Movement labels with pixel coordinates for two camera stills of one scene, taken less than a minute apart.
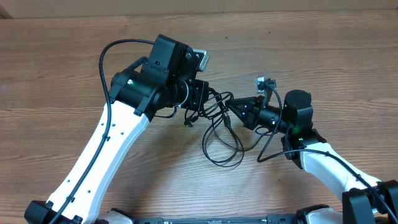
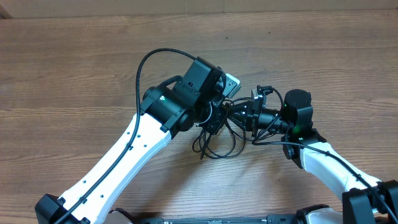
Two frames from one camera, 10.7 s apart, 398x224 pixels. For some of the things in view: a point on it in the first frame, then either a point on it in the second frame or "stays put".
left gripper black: x=199 y=93 -> x=214 y=125
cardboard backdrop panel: x=12 y=9 stays put
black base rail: x=274 y=219 stays put
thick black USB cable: x=212 y=126 -> x=223 y=157
